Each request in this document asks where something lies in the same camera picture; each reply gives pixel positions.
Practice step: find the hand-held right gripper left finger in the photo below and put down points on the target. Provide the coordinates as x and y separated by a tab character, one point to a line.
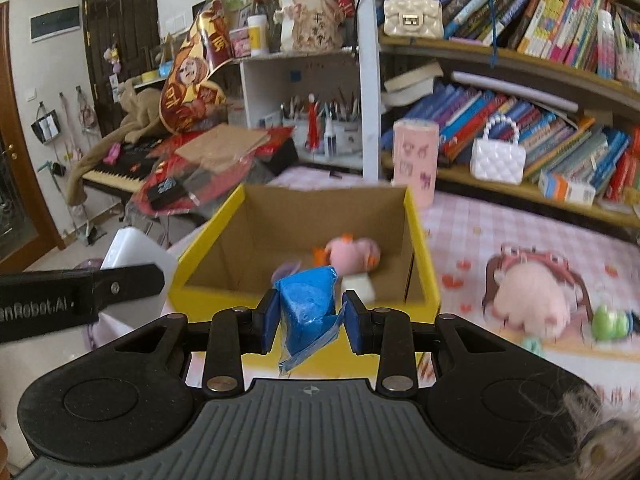
270	325

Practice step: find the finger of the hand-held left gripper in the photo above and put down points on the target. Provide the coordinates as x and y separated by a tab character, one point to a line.
130	285

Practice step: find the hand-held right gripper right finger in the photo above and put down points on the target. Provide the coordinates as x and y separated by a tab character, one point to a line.
354	325

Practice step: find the white eraser block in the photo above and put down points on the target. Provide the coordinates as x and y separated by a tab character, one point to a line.
359	287

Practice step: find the blue plastic-wrapped packet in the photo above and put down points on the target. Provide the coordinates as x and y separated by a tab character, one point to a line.
307	310

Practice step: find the pink fluffy plush toy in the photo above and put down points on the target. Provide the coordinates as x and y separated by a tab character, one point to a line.
350	252

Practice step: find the yellow cardboard box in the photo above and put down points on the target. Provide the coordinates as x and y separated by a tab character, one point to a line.
210	255

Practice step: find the white plastic container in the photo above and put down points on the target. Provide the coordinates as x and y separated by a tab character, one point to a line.
135	252

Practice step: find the black keyboard piano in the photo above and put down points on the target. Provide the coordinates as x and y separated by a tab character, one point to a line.
115	170

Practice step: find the red plastic packet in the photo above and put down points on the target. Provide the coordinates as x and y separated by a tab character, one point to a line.
190	185

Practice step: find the pink printed table mat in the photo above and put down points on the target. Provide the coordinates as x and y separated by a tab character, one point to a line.
465	240

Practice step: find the brown cardboard sheet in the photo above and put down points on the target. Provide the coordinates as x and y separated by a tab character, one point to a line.
220	147

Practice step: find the brown plush toy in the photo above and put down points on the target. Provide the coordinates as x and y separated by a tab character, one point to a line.
135	115

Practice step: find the pink cylindrical pen holder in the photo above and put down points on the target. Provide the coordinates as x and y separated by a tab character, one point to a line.
415	162

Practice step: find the mint green small toy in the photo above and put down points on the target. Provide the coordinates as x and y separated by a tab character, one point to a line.
532	346

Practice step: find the pale pink pig plush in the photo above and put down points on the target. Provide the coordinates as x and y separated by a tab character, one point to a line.
537	300

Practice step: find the pen cup with brushes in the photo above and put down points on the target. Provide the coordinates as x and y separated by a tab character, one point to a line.
320	127

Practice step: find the white quilted handbag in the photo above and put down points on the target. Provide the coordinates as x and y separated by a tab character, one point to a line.
497	160

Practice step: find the red gold foil bag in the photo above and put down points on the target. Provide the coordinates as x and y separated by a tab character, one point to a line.
192	70

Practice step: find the dark wooden door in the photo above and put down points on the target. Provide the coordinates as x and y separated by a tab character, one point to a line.
120	45

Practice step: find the wooden bookshelf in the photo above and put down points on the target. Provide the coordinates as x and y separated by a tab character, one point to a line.
370	85

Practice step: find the white shelf unit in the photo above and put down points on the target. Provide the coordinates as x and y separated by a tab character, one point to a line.
300	77

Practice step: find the orange and white box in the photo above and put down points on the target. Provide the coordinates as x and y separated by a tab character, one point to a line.
567	190

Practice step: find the green toy figure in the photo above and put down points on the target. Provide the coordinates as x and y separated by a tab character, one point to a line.
611	322

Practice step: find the grey fur tuft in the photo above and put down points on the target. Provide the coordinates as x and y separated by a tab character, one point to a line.
605	440

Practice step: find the white jar yellow label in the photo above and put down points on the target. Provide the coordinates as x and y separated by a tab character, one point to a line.
258	35

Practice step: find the row of blue books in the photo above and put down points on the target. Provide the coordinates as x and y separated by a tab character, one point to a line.
565	135

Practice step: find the rolled white paper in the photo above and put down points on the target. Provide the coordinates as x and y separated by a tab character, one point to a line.
515	91

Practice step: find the rabbit doll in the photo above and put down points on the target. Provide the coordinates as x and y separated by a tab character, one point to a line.
312	17

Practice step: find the cream quilted handbag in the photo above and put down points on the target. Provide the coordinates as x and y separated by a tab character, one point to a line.
412	12

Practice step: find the row of colourful books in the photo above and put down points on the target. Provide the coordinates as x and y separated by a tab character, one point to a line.
550	25

